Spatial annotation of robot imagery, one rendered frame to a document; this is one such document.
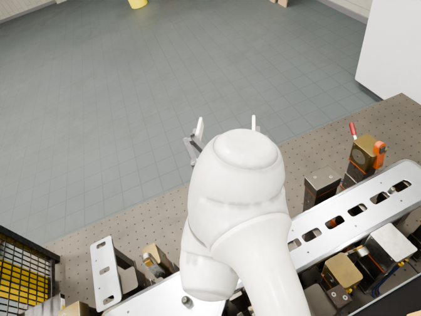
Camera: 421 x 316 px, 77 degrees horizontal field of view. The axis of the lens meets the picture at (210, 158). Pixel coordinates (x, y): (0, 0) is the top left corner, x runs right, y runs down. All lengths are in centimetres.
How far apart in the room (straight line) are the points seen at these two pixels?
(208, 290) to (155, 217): 122
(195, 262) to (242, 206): 16
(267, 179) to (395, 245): 77
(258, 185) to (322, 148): 145
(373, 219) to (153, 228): 107
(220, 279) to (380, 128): 160
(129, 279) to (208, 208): 93
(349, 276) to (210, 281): 63
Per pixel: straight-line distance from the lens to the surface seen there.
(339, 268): 98
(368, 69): 311
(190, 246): 42
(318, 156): 167
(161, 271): 112
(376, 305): 89
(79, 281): 168
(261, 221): 28
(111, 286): 121
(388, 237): 101
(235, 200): 27
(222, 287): 42
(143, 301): 113
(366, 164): 130
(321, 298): 94
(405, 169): 132
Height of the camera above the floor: 200
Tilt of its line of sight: 49 degrees down
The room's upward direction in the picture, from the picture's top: 20 degrees counter-clockwise
